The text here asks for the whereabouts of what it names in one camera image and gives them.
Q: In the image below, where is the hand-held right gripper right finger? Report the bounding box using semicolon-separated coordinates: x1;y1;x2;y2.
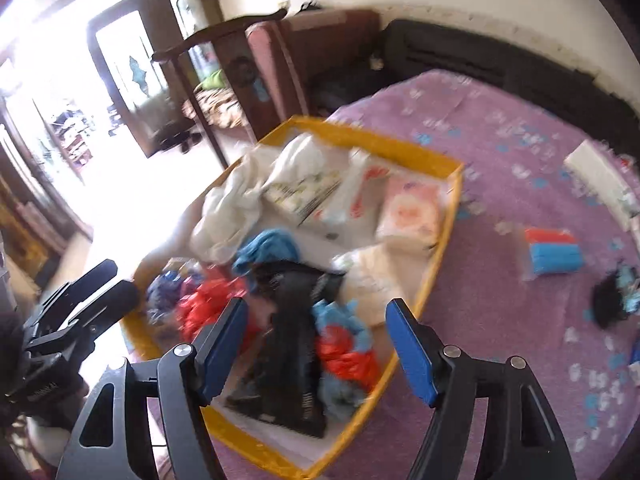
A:
385;298;573;480

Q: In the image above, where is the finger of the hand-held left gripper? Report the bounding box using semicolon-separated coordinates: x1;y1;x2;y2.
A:
65;279;141;334
37;260;119;321

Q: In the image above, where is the wooden glass door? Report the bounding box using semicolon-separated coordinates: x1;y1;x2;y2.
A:
87;0;223;159

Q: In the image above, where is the white cloth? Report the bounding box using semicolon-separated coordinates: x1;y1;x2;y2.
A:
189;134;327;266

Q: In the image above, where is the red plastic bag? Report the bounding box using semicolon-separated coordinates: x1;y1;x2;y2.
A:
177;274;262;347

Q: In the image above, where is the printed paper sheet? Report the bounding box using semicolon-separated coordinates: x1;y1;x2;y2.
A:
563;138;640;231

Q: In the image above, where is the blue cloth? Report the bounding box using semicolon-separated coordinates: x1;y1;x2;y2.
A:
232;229;302;277

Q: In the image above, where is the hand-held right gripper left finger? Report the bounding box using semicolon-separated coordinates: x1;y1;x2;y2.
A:
55;297;249;480

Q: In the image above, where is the brown upholstered chair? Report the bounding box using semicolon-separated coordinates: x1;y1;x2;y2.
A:
244;7;382;132

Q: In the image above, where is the white oval pad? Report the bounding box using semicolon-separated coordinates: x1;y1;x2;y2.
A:
332;244;432;326

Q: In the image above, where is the lemon print tissue pack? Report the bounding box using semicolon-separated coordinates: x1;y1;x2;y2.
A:
262;166;347;227

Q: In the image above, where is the white tissue pack red print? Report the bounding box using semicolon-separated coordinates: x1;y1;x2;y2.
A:
320;147;392;241

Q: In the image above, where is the dark wooden chair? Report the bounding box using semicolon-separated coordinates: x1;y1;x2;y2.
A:
152;7;292;172

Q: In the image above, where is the dark blue tissue pack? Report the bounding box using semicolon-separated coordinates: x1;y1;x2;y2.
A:
144;269;197;327

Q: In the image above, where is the black packet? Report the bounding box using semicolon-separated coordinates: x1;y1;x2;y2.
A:
224;259;347;439

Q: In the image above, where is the pink tissue pack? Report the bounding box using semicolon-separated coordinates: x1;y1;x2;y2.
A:
374;174;444;252

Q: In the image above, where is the zip bag of red blue sticks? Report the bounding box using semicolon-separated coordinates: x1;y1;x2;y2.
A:
519;227;586;281

